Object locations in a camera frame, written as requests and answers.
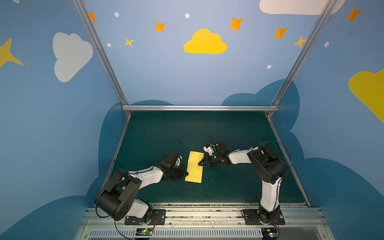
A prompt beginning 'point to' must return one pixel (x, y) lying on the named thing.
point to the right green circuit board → (269, 233)
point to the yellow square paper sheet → (194, 171)
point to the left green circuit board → (144, 231)
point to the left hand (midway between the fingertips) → (190, 174)
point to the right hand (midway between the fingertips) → (199, 164)
